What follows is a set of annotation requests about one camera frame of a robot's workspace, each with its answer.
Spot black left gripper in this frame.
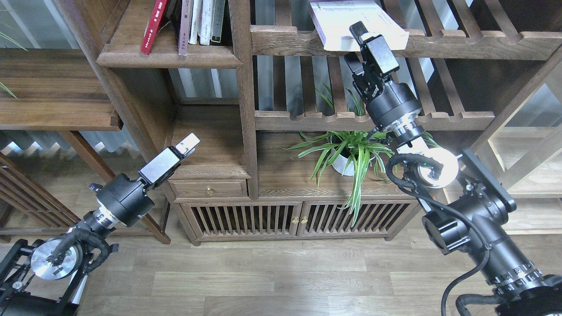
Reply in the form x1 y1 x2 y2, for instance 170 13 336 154
90 133 201 228

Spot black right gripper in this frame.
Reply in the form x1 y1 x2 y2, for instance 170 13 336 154
344 21 423 131

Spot white lavender book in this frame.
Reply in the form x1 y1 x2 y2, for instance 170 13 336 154
309 0 409 52

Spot maroon book white characters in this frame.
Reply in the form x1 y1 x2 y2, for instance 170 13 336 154
177 0 193 56

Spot red book with photos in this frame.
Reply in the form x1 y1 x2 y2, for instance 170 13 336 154
139 0 170 55

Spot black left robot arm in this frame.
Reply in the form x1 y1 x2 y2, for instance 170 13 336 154
1 133 200 316

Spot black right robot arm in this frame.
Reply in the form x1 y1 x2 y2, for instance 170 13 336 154
345 22 562 316

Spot light wooden shelf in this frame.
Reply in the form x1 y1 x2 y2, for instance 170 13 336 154
476 67 562 235

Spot dark wooden bookshelf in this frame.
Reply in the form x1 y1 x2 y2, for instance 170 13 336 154
55 0 561 245

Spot green spider plant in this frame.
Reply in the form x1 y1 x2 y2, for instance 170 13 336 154
283 83 442 228

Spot white plant pot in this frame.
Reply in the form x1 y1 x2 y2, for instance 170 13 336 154
331 151 355 176

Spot white upright book middle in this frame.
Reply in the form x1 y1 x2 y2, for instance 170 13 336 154
199 0 215 46

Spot white upright book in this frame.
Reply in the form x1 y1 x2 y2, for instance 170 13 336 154
199 0 215 46
188 0 203 45

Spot dark green upright book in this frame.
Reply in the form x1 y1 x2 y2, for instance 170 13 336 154
210 0 226 46

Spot dark slatted wooden rack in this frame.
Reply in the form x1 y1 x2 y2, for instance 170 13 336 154
1 152 95 239

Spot white metal bar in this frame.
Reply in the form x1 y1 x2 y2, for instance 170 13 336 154
71 275 88 305

